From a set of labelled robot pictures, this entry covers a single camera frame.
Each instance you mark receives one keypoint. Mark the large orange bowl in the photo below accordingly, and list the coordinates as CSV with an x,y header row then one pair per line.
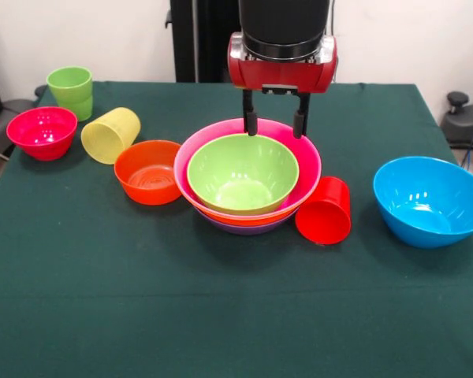
x,y
224,220

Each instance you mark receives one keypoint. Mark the green cup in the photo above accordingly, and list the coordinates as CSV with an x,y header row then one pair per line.
x,y
71,90

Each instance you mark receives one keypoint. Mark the small orange-red bowl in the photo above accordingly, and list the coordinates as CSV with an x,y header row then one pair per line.
x,y
150,185

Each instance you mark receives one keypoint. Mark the small crimson bowl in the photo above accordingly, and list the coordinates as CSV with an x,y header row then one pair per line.
x,y
41,134

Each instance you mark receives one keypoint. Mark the dark green tablecloth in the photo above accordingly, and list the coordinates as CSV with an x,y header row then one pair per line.
x,y
236,307

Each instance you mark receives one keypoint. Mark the grey pedestal foot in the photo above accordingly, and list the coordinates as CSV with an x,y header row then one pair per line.
x,y
4,126
463,126

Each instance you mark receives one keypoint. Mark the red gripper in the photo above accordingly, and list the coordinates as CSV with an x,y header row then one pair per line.
x,y
280,75

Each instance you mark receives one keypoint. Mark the large pink bowl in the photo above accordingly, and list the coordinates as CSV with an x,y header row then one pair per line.
x,y
309,169

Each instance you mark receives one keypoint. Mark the red cup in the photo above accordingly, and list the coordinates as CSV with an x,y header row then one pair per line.
x,y
325,220

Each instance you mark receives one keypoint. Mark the purple bowl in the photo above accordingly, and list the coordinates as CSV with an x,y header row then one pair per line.
x,y
242,230

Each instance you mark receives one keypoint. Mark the light green bowl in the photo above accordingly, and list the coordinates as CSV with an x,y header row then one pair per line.
x,y
242,173

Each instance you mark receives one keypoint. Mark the yellow cup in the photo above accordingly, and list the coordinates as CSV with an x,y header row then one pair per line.
x,y
110,134

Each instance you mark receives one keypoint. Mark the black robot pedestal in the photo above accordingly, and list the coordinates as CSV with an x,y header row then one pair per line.
x,y
205,39

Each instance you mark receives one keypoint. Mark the blue bowl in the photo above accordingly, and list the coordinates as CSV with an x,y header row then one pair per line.
x,y
429,204

